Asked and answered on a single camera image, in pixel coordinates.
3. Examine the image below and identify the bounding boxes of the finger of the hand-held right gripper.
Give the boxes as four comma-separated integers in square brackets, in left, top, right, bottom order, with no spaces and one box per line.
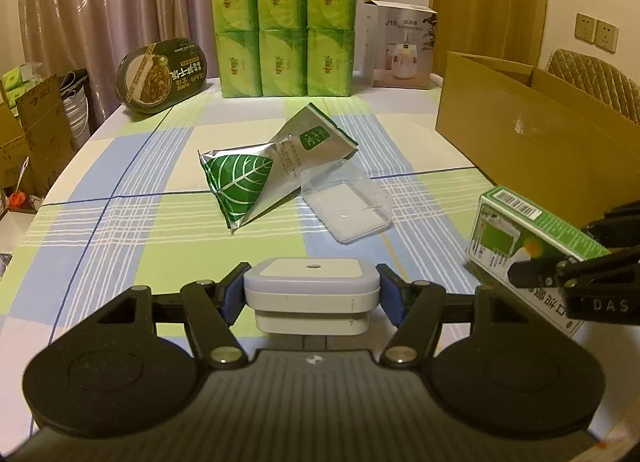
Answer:
[581,202,640,249]
[507,244,640,293]

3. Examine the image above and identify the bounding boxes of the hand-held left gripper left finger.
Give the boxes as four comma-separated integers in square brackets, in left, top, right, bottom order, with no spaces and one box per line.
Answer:
[102,262,252,370]

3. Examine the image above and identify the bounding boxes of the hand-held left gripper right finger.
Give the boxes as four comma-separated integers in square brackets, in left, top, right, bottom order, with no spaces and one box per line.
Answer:
[375,263,521,370]

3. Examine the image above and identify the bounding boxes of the green medicine box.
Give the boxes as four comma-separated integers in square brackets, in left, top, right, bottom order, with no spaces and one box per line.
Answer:
[464,185,614,339]

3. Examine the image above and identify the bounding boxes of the white square night light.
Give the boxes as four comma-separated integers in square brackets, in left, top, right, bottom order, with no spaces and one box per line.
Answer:
[243,257,381,336]

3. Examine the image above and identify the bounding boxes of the large cardboard box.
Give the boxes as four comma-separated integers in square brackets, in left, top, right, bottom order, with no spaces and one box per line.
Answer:
[434,50,640,229]

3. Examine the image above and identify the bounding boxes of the checked cloth covered desktop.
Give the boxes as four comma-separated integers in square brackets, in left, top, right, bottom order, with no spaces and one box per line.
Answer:
[0,73,640,448]

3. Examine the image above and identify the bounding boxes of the clear plastic box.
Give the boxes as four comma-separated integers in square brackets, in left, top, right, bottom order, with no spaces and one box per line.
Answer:
[299,159,394,245]

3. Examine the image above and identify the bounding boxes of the silver foil bag green leaf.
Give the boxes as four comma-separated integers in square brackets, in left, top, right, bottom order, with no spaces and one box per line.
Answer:
[197,102,360,232]

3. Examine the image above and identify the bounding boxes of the quilted tan chair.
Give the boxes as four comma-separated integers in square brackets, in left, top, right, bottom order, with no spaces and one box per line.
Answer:
[547,48,640,126]

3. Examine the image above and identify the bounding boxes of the black oval food bowl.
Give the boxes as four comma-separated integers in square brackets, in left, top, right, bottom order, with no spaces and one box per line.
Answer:
[115,37,210,116]

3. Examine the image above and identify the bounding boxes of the white ribbed container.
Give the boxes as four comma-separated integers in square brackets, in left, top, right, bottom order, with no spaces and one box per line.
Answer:
[61,69,92,144]

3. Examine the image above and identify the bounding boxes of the brown cardboard box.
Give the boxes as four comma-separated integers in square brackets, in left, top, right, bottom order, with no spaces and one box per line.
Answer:
[15,75,77,196]

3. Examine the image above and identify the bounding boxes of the white humidifier product box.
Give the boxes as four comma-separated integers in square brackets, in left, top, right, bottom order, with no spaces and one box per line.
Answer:
[362,0,439,90]

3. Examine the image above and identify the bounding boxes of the stack of green tissue packs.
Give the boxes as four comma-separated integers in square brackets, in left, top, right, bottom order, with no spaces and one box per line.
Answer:
[208,0,360,99]

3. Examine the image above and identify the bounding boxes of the small green tissue pack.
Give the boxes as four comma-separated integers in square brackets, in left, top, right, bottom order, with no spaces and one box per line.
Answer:
[2,63,45,111]

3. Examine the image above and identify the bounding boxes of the beige curtain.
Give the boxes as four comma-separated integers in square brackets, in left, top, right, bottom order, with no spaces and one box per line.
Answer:
[17,0,347,89]

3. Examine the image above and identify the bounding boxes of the beige wall socket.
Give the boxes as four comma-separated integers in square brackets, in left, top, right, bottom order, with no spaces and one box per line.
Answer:
[574,12,596,43]
[593,19,620,52]

